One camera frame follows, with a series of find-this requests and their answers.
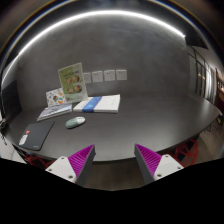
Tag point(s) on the white blue book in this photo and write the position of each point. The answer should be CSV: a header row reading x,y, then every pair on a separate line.
x,y
104,104

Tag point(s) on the curved LED light strip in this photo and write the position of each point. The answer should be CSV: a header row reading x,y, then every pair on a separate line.
x,y
102,13

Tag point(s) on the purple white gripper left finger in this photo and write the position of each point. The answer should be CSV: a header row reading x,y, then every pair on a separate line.
x,y
74,168

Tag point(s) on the grey magazine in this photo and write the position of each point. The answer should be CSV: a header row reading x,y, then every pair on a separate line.
x,y
53,111

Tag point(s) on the black mouse pad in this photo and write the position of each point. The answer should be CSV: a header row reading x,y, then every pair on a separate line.
x,y
35,134

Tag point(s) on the green white computer mouse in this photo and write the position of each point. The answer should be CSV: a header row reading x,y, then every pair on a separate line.
x,y
74,122

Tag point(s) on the small colourful standing card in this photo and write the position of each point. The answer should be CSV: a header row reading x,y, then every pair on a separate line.
x,y
55,97

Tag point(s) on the white wall socket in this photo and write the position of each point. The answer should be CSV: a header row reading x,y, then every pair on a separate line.
x,y
97,76
87,77
121,75
109,75

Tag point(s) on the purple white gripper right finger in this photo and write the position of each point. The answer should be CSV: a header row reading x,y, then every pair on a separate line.
x,y
154,166

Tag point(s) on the red table frame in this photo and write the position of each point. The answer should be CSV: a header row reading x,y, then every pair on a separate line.
x,y
185,153

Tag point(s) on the green standing menu sign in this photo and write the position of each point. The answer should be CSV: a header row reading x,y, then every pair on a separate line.
x,y
73,83

